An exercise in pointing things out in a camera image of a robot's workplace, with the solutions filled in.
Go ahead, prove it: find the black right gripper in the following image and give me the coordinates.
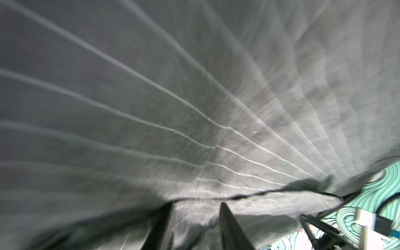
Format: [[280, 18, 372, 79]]
[[300, 215, 356, 250]]

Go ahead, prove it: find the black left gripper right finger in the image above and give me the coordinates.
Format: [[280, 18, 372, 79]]
[[219, 202, 255, 250]]

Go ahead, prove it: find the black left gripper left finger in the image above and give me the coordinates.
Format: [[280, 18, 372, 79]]
[[141, 203, 174, 250]]

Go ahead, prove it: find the dark grey pinstriped shirt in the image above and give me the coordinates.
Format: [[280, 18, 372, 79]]
[[1, 1, 400, 250]]

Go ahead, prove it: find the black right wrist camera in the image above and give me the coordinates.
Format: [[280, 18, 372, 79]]
[[355, 207, 400, 250]]

